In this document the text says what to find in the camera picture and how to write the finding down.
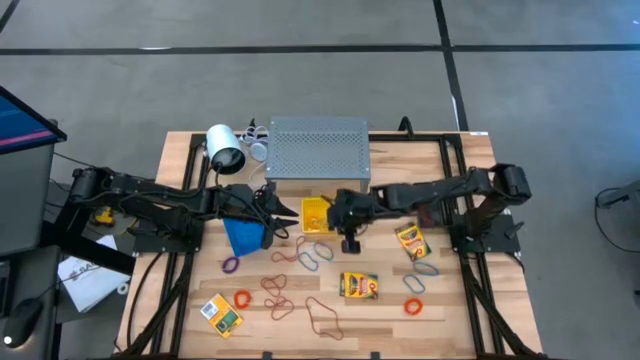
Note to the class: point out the white round puck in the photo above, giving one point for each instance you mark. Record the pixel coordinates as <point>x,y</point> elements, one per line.
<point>259,151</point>

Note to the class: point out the black stand base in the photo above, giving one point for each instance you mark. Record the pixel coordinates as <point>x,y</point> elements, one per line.
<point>100,255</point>

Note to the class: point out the grey perforated metal shelf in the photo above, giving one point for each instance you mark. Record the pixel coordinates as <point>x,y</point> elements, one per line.
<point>320,145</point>

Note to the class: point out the dark grey side desk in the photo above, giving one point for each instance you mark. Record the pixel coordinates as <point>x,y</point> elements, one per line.
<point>30,280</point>

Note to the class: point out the purple spiral wrist coil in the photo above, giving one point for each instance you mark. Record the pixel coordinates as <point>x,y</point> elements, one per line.
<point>224,266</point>

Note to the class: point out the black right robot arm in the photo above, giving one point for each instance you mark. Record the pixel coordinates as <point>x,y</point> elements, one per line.
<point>440,192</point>

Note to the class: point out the red-orange spiral wrist coil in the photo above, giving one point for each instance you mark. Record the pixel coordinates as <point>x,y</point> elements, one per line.
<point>242,292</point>
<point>413,300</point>

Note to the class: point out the yellow plug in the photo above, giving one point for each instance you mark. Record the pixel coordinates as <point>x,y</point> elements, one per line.
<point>105,216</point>

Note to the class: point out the blue plastic basket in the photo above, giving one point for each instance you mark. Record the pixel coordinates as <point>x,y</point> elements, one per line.
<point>242,237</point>

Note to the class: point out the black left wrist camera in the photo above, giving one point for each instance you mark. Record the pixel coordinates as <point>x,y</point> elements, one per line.
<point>268,240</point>

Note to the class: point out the yellow green card pack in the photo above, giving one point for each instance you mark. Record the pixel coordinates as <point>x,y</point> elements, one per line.
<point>221,316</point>

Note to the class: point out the grey monitor with blue screen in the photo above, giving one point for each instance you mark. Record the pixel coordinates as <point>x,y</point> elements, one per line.
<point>20,125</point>

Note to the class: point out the black table clamp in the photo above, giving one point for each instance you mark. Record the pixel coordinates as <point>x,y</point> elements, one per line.
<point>267,356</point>
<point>375,356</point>

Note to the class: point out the yellow green crayon box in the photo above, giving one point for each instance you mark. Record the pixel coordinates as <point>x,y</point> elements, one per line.
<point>412,241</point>
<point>359,286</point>

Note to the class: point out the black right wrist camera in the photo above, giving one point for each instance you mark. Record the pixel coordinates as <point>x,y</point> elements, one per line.
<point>351,246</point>

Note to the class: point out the black computer mouse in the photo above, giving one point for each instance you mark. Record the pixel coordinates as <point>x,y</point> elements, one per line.
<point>22,320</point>

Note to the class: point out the yellow plastic basket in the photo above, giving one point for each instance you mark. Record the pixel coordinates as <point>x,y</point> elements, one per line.
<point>305,205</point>

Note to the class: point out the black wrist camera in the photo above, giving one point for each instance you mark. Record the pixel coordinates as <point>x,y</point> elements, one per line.
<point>351,246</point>
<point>268,240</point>

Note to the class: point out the white paper booklet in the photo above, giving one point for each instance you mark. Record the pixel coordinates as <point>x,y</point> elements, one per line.
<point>90,280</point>

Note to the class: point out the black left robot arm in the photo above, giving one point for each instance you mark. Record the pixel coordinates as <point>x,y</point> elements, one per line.
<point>150,197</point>

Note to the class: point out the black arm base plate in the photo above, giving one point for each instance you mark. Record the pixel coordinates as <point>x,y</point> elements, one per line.
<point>150,244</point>
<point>500,244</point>

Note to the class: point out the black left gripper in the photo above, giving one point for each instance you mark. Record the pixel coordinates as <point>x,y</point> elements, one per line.
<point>247,207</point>

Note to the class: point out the long red rubber band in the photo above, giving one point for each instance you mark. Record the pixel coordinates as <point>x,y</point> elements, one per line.
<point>309,312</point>

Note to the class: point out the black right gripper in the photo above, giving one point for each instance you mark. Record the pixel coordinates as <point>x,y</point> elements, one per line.
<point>352,210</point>

